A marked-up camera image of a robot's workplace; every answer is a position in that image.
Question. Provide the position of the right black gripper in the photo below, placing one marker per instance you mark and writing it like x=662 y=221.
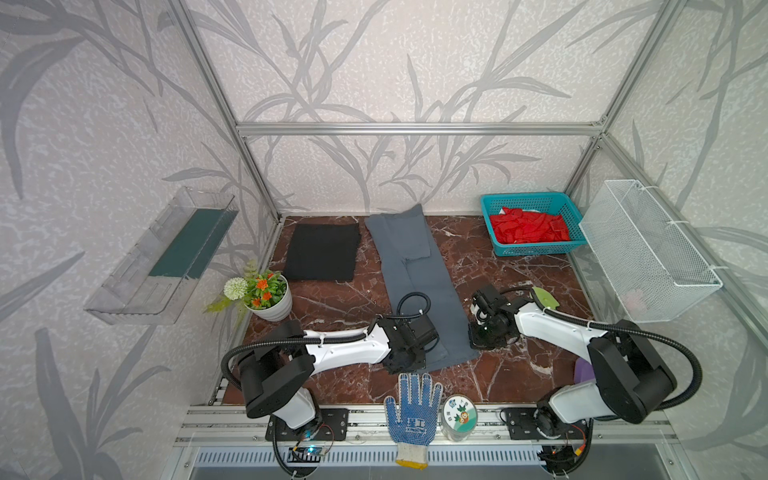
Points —
x=484 y=336

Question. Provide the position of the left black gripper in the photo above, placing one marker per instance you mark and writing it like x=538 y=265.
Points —
x=411 y=358

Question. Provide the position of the grey t shirt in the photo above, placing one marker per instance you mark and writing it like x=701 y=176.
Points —
x=411 y=262

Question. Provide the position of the teal plastic basket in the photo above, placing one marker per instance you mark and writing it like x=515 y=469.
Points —
x=552 y=203

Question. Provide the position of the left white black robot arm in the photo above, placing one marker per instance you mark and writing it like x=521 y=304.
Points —
x=271 y=373

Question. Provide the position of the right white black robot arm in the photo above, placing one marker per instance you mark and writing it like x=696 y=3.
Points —
x=635 y=372

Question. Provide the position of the blue dotted work glove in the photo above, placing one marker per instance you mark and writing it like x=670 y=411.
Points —
x=412 y=418

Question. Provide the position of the round tin with cartoon label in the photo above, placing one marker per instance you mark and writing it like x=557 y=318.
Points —
x=459 y=418

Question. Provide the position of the red t shirt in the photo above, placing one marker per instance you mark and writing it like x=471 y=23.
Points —
x=518 y=226

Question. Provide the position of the folded black t shirt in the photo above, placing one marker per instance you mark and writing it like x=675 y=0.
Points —
x=322 y=252

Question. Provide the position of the potted artificial flower plant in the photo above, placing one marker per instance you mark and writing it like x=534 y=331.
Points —
x=264 y=293

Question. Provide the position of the green circuit board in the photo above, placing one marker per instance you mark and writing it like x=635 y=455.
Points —
x=309 y=454

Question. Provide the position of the purple object by right wall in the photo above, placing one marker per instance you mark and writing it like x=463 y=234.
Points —
x=583 y=371

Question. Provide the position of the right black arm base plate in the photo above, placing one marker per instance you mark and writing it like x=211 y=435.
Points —
x=529 y=423

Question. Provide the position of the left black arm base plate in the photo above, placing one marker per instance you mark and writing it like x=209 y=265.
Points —
x=330 y=424

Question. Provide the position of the white wire mesh basket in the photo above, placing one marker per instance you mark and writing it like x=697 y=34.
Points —
x=653 y=267

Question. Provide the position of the aluminium front rail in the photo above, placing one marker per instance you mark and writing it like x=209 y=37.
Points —
x=367 y=427

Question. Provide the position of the clear plastic wall shelf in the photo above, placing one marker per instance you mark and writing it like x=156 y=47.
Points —
x=157 y=277

